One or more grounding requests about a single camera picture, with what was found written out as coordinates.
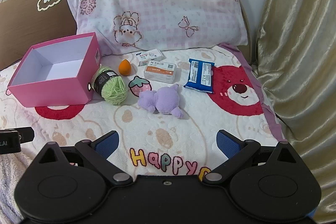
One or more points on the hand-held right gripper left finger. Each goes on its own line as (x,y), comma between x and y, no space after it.
(107,145)

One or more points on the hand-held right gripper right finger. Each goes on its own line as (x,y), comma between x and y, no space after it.
(228,144)

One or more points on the green yarn ball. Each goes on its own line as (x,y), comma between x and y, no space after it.
(113,90)

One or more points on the pink cardboard box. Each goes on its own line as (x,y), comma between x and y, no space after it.
(52,92)

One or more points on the purple plush toy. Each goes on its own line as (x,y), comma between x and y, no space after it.
(162,100)

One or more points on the blue snack packet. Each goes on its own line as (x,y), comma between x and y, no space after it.
(199,77)

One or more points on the orange makeup sponge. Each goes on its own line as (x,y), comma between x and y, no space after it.
(124,67)

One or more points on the white box with orange label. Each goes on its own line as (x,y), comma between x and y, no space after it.
(160,73)

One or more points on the white wet wipes pack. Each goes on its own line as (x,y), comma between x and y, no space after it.
(149,56)

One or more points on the printed bear blanket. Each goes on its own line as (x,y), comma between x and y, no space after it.
(183,129)

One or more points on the brown pillow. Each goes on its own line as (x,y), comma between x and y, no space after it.
(21,24)

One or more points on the gold curtain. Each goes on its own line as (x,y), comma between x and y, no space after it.
(296,43)

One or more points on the pink checked pillow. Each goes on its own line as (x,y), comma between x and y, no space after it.
(157,3)

